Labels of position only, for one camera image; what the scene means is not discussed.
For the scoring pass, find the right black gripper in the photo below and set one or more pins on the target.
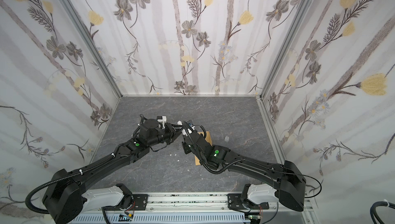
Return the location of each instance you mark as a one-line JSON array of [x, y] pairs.
[[187, 133]]

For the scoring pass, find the white perforated cable duct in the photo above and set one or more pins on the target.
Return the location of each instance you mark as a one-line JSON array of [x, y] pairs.
[[179, 218]]

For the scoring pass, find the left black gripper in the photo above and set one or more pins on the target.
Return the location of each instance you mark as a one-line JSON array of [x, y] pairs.
[[172, 131]]

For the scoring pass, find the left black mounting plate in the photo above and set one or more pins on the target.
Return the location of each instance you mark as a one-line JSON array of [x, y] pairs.
[[137, 202]]

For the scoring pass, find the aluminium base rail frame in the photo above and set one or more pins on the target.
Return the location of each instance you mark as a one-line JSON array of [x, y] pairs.
[[214, 202]]

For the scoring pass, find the brown kraft envelope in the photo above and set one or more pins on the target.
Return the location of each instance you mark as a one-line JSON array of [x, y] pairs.
[[208, 140]]

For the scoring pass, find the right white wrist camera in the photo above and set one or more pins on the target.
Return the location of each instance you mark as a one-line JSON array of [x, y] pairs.
[[191, 125]]

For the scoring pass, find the black mounting plate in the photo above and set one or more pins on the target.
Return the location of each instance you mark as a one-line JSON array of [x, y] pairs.
[[137, 202], [237, 202]]

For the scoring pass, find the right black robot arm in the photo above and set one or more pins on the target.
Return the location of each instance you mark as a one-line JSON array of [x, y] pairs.
[[287, 180]]

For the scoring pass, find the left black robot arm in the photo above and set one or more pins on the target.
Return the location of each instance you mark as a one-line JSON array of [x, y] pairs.
[[64, 198]]

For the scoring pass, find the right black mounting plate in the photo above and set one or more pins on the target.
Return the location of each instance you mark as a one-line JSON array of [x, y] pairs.
[[237, 202]]

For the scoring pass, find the white glue stick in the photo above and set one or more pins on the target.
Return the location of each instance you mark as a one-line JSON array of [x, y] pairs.
[[184, 133]]

